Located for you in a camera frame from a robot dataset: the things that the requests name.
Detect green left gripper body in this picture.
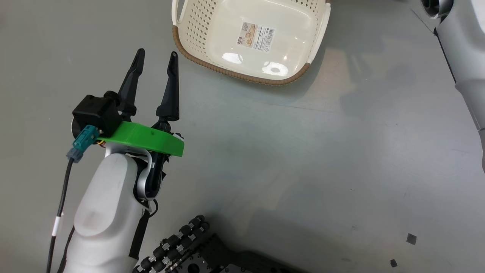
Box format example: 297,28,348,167
99,121,185,158

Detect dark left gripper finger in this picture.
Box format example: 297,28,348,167
114,48,146,118
156,52,180,122

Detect cream perforated laundry basket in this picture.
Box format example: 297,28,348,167
171,0,331,86

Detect paper label in basket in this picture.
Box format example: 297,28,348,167
237,22,275,52

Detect left cable with teal plug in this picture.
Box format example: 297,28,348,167
45,125,101,273

